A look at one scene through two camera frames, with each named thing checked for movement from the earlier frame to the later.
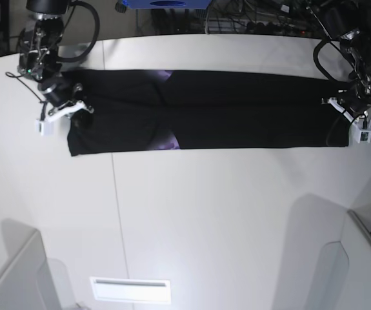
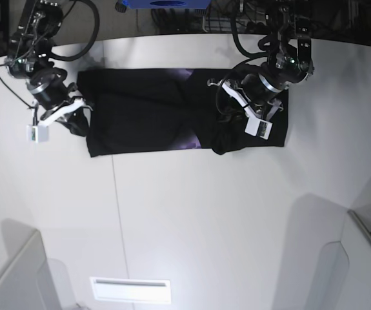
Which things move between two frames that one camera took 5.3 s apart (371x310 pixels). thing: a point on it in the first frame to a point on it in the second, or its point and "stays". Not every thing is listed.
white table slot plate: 131,289 stays
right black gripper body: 357,101 to 257,91
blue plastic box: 166,4 stays
